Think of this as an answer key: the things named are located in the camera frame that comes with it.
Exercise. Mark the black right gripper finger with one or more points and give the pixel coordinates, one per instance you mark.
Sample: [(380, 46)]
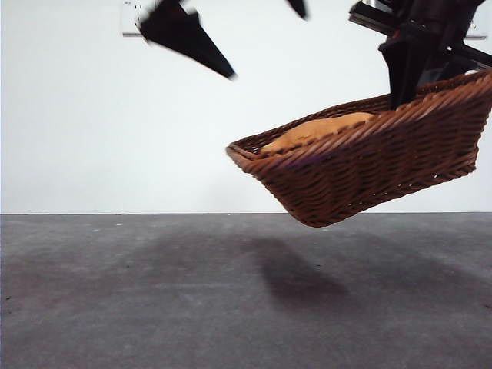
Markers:
[(403, 65), (442, 69)]

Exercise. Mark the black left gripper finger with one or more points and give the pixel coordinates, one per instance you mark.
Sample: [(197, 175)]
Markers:
[(299, 5), (180, 34)]

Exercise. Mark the brown potato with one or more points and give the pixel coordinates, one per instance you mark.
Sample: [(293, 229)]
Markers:
[(319, 130)]

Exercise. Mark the brown wicker basket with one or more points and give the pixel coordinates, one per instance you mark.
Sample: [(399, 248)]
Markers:
[(365, 173)]

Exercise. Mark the white wall socket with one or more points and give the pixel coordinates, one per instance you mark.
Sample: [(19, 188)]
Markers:
[(130, 15), (478, 32)]

